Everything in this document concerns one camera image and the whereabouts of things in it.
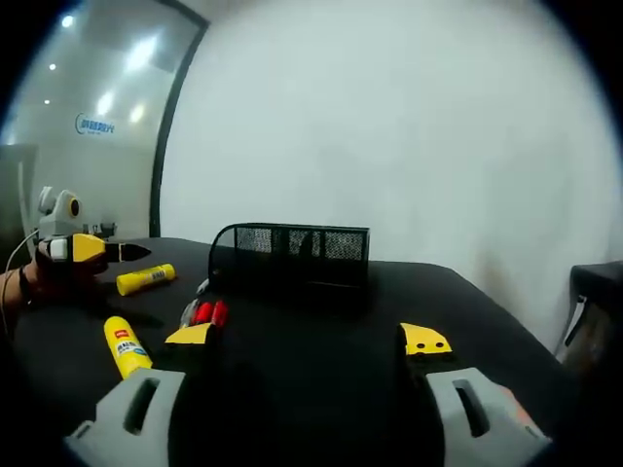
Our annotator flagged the black chair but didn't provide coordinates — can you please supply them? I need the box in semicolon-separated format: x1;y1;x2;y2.
563;261;623;354

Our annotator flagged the red pen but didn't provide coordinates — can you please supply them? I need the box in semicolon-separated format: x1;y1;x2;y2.
210;299;231;337
191;301;216;328

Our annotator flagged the black mesh holder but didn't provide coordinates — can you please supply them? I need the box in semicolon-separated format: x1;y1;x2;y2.
207;223;372;315

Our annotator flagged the person's left hand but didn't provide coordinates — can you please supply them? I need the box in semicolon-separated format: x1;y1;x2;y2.
24;260;50;293

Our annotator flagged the white cable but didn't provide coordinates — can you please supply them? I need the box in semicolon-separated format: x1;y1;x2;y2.
3;229;41;337

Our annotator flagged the black tablecloth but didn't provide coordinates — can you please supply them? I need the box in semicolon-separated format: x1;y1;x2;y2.
8;235;566;467

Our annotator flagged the black wristband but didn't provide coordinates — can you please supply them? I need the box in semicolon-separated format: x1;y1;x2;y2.
18;266;34;306

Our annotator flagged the yellow glue stick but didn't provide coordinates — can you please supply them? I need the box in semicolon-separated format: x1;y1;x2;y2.
102;315;154;379
115;263;177;297

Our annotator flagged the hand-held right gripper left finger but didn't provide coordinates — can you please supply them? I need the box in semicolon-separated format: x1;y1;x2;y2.
62;322;234;467

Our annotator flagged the grey pen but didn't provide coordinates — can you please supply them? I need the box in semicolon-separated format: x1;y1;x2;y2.
180;299;201;328

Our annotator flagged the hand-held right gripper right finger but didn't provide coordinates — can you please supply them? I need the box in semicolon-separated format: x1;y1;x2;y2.
391;322;556;467

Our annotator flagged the black door frame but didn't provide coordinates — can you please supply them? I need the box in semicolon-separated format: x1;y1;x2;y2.
149;0;211;239

